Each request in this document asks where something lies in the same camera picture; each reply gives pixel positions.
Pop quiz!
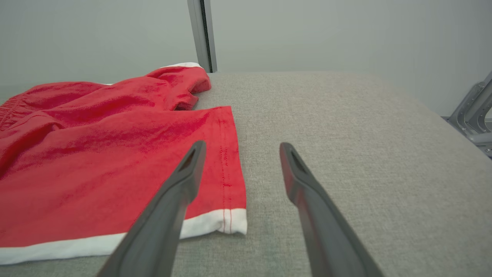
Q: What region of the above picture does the silver aluminium bracket frame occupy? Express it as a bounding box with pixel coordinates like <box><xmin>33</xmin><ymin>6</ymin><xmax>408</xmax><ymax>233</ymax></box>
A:
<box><xmin>446</xmin><ymin>71</ymin><xmax>492</xmax><ymax>158</ymax></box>

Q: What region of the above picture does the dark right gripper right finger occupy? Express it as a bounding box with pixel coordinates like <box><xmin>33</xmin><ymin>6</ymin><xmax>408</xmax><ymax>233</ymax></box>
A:
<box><xmin>279</xmin><ymin>142</ymin><xmax>385</xmax><ymax>277</ymax></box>

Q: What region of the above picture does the grey partition post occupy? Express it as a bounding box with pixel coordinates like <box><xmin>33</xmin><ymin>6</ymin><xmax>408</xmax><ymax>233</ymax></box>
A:
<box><xmin>187</xmin><ymin>0</ymin><xmax>218</xmax><ymax>73</ymax></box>

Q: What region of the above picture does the red shorts white trim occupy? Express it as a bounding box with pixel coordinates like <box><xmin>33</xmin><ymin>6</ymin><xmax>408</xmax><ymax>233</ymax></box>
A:
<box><xmin>0</xmin><ymin>62</ymin><xmax>248</xmax><ymax>266</ymax></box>

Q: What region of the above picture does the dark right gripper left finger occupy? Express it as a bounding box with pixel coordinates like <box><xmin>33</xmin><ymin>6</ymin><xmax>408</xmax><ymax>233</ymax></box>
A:
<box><xmin>96</xmin><ymin>140</ymin><xmax>207</xmax><ymax>277</ymax></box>

